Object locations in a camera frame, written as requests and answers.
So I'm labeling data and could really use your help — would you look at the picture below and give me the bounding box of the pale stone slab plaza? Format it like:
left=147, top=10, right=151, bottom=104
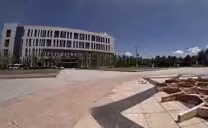
left=0, top=66, right=208, bottom=128

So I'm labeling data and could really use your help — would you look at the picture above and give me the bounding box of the raised grass bed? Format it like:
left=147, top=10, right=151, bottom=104
left=0, top=68, right=62, bottom=80

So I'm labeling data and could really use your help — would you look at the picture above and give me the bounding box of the pole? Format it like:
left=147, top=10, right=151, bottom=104
left=134, top=46, right=139, bottom=69

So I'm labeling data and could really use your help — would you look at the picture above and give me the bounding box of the trees before white building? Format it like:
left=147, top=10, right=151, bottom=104
left=0, top=49, right=116, bottom=70

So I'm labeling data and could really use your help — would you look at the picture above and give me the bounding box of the row of dark trees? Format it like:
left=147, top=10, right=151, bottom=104
left=113, top=48, right=208, bottom=69

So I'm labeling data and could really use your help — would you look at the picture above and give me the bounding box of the white vehicle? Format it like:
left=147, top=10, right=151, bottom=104
left=7, top=63, right=24, bottom=71

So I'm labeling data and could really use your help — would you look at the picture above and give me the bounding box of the white multi-storey building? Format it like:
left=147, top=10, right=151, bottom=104
left=0, top=22, right=116, bottom=69

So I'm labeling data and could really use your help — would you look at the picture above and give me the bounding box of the brown lattice ground structure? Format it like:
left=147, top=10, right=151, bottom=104
left=142, top=75, right=208, bottom=123

